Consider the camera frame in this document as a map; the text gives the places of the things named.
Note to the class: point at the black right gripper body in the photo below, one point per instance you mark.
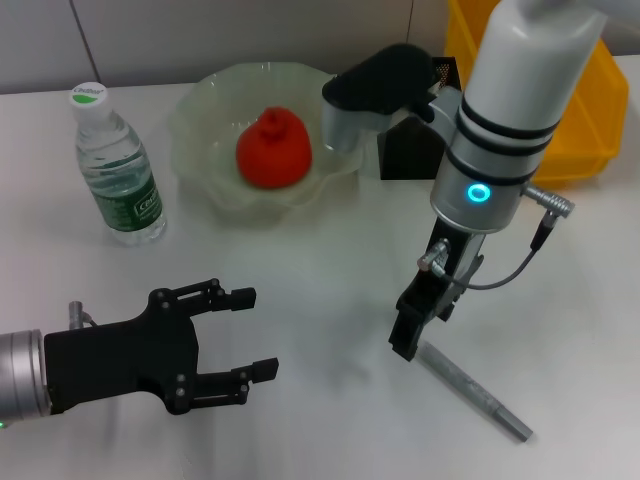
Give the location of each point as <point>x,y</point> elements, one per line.
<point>440,280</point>

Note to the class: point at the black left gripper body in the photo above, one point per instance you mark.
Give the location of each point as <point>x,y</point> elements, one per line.
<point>120,355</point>

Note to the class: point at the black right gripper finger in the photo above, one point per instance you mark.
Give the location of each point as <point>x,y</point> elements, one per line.
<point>407,335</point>
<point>450,302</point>

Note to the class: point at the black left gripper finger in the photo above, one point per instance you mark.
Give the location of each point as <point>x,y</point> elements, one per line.
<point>244,297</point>
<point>265,370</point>

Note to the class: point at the grey marker pen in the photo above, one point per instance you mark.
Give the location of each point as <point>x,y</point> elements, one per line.
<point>470,387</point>

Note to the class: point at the clear green-label water bottle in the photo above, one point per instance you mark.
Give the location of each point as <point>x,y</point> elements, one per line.
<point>125,200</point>

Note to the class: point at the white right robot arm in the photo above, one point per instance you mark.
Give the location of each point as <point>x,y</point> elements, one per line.
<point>520,110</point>

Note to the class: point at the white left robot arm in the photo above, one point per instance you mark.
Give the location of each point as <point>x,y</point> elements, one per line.
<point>22,375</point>

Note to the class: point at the translucent wavy fruit plate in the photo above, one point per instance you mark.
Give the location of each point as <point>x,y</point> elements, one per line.
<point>210,195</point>

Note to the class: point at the black mesh pen holder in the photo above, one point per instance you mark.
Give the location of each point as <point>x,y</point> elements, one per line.
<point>405,150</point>

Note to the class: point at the yellow plastic bin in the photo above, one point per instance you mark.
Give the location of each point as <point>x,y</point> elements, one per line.
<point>590,140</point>

